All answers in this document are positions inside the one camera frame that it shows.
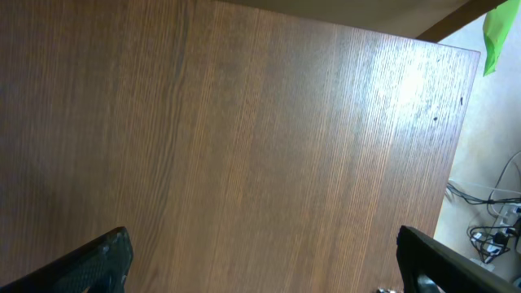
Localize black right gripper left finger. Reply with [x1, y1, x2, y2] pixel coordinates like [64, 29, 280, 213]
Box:
[1, 226, 134, 293]

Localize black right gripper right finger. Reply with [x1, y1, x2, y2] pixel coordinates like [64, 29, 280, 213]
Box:
[396, 225, 520, 293]

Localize green cloth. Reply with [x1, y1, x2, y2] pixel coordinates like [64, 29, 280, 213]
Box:
[483, 0, 520, 77]

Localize floor cables and power strip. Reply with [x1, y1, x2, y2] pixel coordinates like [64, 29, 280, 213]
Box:
[445, 150, 521, 265]

